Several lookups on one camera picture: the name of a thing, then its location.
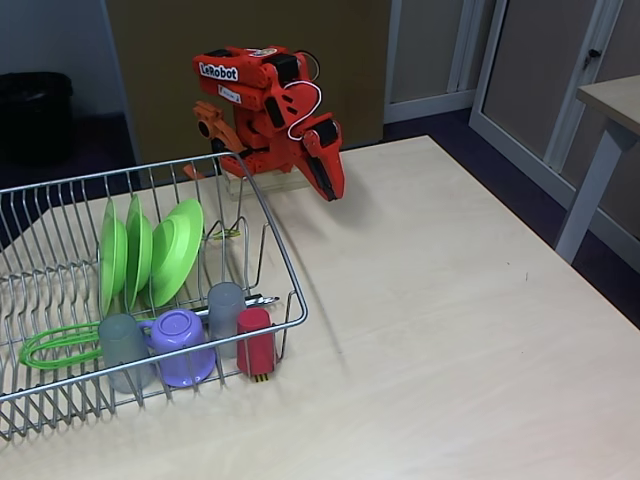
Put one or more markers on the black cabinet lock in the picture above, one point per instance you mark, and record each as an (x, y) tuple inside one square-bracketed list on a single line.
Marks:
[(593, 54)]

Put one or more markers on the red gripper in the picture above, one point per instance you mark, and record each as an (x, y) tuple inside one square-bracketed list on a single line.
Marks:
[(320, 161)]

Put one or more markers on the purple plastic mug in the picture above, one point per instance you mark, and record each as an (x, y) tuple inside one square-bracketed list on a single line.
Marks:
[(180, 345)]

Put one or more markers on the yellow black striped tape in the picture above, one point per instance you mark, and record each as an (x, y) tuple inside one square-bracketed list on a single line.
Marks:
[(261, 378)]

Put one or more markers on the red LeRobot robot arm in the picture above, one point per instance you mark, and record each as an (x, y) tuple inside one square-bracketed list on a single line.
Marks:
[(260, 80)]

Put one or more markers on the beige side table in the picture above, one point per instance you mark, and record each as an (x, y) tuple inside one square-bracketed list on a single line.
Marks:
[(615, 95)]

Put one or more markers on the small yellow green tape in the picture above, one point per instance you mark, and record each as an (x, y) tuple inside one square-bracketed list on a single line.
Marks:
[(230, 233)]

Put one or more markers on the black trash bin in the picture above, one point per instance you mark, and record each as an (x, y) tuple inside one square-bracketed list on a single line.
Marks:
[(35, 120)]

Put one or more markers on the green plastic plate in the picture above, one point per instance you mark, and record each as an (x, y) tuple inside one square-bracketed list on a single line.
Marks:
[(111, 265), (140, 250), (175, 255)]

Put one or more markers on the grey framed sliding cabinet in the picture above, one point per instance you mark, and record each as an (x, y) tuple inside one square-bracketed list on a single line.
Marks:
[(525, 75)]

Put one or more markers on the grey translucent plastic cup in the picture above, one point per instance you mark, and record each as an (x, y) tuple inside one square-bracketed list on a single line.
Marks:
[(225, 310), (125, 350)]

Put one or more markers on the red plastic cup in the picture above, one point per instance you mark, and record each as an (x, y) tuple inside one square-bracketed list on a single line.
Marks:
[(255, 345)]

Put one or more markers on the orange table clamp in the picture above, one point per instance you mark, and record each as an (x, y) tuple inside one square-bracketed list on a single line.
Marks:
[(225, 132)]

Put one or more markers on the wooden base block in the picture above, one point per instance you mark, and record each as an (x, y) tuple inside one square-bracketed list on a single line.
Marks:
[(285, 181)]

